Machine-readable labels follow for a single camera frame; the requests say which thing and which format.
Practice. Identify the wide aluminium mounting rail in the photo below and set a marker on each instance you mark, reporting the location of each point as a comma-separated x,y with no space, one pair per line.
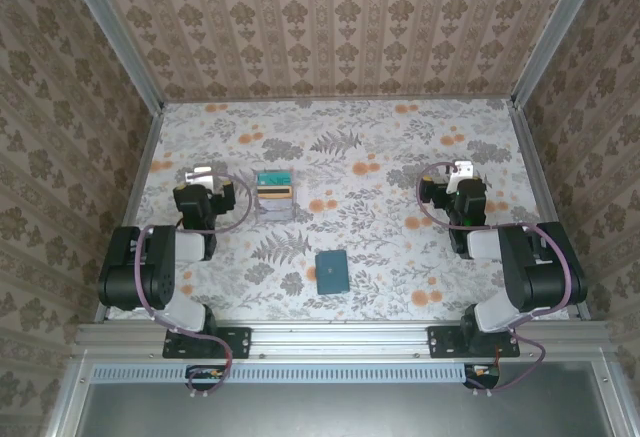
340,342

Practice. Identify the teal leather card holder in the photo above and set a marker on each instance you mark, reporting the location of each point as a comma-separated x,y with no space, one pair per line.
331,272

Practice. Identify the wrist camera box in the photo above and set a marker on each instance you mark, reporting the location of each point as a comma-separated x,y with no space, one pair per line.
199,176
462,168

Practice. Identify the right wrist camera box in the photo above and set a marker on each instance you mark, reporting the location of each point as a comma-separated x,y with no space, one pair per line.
462,168

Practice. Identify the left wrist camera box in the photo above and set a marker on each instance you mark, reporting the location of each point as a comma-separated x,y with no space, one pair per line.
199,176

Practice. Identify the aluminium corner post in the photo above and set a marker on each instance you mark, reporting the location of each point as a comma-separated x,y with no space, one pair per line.
115,32
556,32

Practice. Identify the pale printed credit card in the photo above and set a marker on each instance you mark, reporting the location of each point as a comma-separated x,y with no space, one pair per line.
275,207

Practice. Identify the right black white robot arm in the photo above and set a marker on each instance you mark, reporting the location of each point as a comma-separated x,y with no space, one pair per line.
545,277

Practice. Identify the orange credit card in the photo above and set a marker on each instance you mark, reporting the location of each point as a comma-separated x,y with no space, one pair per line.
275,194

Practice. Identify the aluminium frame rail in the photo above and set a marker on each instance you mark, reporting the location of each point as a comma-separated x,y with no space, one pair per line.
340,99
130,207
540,182
65,407
612,397

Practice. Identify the clear tray with sponges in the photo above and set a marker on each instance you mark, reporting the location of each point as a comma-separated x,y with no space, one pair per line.
294,212

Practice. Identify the teal credit card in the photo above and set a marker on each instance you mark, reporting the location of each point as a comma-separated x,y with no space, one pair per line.
272,179

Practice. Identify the grey metal sheet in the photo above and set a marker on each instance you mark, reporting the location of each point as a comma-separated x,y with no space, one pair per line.
350,412

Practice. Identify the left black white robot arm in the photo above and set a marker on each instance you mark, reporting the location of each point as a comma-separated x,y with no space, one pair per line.
120,267

